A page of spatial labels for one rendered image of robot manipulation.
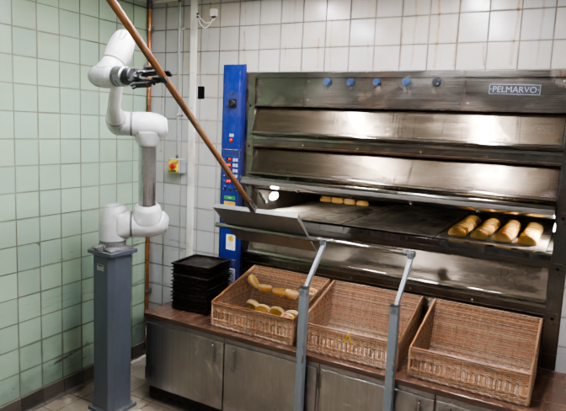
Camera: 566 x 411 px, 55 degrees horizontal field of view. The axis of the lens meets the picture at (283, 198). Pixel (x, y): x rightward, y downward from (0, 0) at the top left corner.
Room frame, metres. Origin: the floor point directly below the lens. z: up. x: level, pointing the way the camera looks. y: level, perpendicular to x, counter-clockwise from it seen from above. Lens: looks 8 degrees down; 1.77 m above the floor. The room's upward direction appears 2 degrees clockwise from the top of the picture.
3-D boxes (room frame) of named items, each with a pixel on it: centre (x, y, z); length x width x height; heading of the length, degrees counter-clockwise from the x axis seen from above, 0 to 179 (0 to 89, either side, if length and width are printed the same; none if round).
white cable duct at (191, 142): (3.79, 0.65, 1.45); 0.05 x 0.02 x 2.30; 62
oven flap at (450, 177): (3.14, -0.59, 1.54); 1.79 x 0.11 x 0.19; 62
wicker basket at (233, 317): (3.17, 0.04, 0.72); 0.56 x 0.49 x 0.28; 61
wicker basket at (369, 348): (2.90, -0.47, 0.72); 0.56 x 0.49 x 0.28; 63
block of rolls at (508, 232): (3.25, -1.31, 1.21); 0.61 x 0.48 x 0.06; 152
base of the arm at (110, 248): (3.15, 1.01, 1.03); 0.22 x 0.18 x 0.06; 148
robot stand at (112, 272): (3.17, 1.00, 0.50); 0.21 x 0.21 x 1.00; 58
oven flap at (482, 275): (3.14, -0.59, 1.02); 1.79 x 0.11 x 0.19; 62
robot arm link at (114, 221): (3.17, 0.99, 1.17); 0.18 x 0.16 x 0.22; 103
